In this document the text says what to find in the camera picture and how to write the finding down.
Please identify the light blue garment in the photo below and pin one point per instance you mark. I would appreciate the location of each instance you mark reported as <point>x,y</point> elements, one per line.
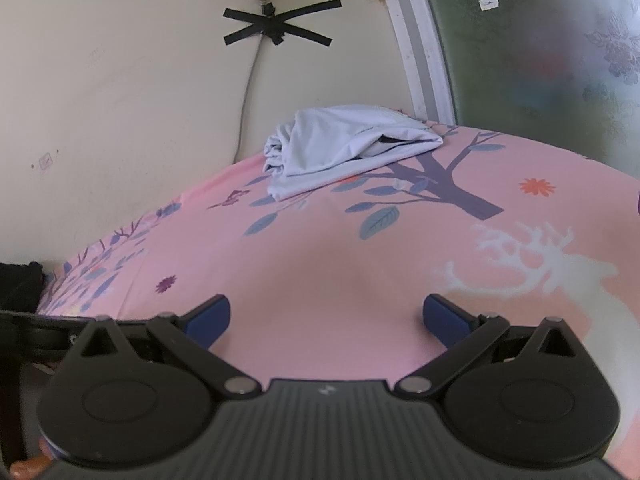
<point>345,147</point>

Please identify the white sticker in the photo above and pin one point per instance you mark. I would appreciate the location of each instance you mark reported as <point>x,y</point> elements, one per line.
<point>489,4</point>

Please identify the floral frosted window pane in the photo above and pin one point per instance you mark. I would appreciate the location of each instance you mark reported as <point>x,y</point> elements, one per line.
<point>540,70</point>

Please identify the black tape cross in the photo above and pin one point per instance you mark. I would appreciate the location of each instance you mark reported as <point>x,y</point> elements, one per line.
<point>276,23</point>

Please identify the dark cloth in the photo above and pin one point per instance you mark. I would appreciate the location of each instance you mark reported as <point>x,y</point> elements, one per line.
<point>20,285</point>

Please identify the pink printed bedsheet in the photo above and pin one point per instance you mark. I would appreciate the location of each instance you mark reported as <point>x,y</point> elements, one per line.
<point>325,270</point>

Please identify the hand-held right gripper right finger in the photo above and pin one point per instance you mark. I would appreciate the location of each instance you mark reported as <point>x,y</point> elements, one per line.
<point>445,318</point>

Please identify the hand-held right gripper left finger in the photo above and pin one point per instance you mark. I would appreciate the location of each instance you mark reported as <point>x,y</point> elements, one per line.
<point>210,318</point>

